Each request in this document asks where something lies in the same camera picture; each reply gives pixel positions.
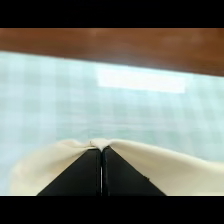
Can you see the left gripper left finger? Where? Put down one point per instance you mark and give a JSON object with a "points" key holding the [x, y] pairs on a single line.
{"points": [[80, 176]]}

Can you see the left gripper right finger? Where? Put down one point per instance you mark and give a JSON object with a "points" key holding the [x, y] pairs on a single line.
{"points": [[125, 178]]}

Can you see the cream garment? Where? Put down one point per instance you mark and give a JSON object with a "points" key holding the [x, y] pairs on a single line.
{"points": [[180, 170]]}

